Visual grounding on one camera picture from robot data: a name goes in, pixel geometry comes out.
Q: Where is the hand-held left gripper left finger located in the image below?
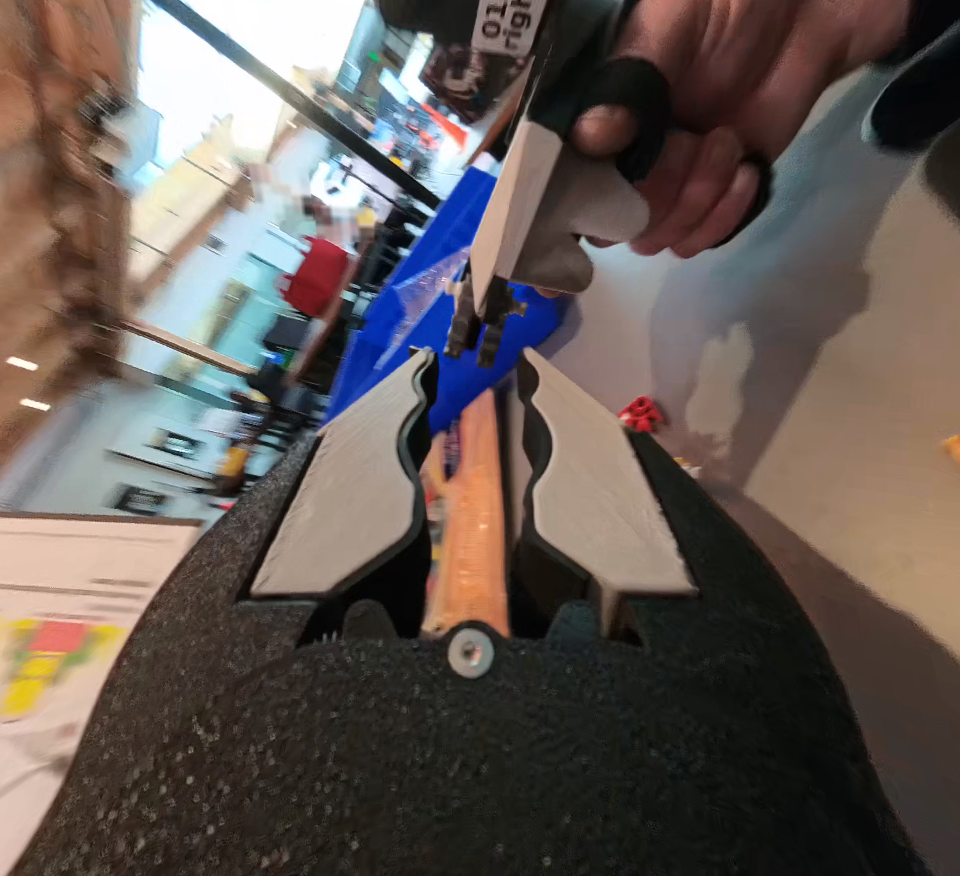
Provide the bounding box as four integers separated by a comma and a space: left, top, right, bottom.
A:
247, 347, 440, 603

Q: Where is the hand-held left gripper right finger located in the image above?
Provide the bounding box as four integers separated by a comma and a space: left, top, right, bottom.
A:
516, 347, 700, 637

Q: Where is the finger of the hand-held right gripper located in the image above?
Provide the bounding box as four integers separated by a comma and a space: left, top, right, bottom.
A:
471, 118, 565, 301

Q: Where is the grey connector assembly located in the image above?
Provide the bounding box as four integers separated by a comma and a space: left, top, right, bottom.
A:
442, 274, 530, 369

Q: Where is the person's right hand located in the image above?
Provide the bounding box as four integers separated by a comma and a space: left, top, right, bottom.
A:
570, 0, 912, 259

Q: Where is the red connector with white rod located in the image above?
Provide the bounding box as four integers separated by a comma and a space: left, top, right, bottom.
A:
618, 396, 669, 434

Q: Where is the clear plastic bag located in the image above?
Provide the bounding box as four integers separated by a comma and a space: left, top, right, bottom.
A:
390, 246, 474, 352

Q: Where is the blue plastic bin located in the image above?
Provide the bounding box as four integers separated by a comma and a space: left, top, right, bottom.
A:
322, 167, 567, 434

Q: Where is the red bag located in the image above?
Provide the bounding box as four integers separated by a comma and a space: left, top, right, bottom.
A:
283, 237, 354, 318

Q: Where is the black metal pole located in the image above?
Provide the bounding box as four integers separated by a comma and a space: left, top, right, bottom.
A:
33, 0, 444, 211

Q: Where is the instruction booklet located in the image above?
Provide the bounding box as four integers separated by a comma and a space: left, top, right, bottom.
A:
0, 514, 204, 839

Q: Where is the dark wall poster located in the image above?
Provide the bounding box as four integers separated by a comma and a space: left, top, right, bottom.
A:
420, 39, 526, 123

